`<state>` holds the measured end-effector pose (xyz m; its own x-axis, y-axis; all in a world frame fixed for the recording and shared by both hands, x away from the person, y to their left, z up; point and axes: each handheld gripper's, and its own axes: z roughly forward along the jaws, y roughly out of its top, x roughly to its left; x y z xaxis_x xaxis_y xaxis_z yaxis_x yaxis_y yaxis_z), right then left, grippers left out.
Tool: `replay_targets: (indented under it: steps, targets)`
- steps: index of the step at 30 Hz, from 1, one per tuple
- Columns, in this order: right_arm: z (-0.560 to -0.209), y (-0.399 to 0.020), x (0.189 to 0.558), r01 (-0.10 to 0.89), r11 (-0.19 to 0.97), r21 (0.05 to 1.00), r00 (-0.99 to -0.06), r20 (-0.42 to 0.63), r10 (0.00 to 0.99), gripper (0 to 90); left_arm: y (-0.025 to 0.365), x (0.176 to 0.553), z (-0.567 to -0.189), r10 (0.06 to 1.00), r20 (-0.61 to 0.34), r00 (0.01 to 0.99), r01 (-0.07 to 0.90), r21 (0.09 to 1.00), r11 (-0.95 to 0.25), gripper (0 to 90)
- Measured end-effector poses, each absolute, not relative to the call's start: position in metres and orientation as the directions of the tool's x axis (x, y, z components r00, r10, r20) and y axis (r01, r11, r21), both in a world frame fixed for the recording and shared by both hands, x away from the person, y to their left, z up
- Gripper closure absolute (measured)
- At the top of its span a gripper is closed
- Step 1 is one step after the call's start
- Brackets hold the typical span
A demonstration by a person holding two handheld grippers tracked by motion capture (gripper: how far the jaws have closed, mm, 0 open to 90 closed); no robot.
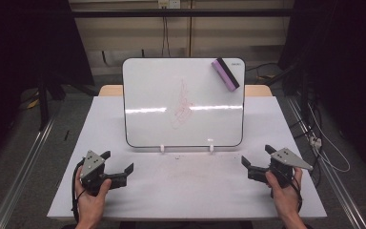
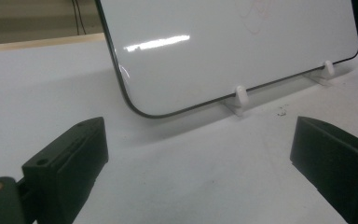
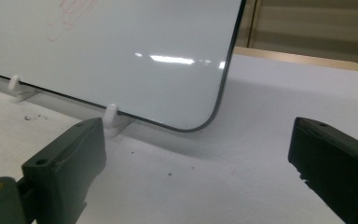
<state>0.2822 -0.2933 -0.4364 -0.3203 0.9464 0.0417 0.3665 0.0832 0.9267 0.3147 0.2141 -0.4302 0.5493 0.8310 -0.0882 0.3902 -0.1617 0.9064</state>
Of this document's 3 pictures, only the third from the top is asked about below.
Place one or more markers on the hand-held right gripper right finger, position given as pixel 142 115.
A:
pixel 338 161

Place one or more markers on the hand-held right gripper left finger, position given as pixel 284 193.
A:
pixel 65 168

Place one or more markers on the white whiteboard with dark rim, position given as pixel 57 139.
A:
pixel 112 46

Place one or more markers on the white plastic whiteboard stand clip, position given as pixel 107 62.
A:
pixel 15 84
pixel 112 116

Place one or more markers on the wooden table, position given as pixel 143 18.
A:
pixel 292 57

